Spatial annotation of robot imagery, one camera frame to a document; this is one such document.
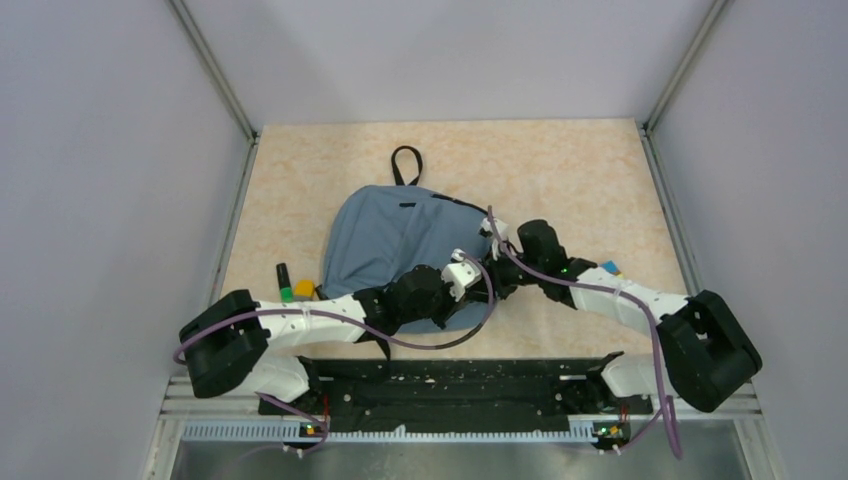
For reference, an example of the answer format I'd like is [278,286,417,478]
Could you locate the green black marker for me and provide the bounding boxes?
[275,263,294,303]

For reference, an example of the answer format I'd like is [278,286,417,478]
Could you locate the right aluminium frame post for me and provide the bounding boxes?
[642,0,734,137]

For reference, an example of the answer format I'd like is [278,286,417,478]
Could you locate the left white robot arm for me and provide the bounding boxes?
[174,260,488,414]

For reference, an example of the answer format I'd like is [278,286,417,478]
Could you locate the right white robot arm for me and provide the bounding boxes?
[480,218,763,412]

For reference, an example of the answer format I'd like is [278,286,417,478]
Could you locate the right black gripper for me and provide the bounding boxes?
[465,244,544,304]

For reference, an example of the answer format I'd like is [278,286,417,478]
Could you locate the blue grey backpack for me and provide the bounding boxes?
[321,166,497,349]

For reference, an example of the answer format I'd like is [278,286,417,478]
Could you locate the colourful block stack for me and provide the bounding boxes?
[600,261,622,276]

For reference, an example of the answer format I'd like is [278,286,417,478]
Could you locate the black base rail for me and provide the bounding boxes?
[293,358,653,434]

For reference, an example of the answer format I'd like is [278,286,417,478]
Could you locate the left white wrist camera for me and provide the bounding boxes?
[441,248,483,301]

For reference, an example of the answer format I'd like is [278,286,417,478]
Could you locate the yellow grey eraser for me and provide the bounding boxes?
[292,280,316,301]

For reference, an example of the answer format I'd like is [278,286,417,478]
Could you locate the aluminium frame post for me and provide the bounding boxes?
[165,0,259,144]
[642,0,734,137]

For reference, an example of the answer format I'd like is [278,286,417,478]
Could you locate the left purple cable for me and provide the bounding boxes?
[173,250,497,458]

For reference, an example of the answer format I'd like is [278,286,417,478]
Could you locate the left aluminium frame post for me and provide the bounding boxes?
[165,0,259,144]

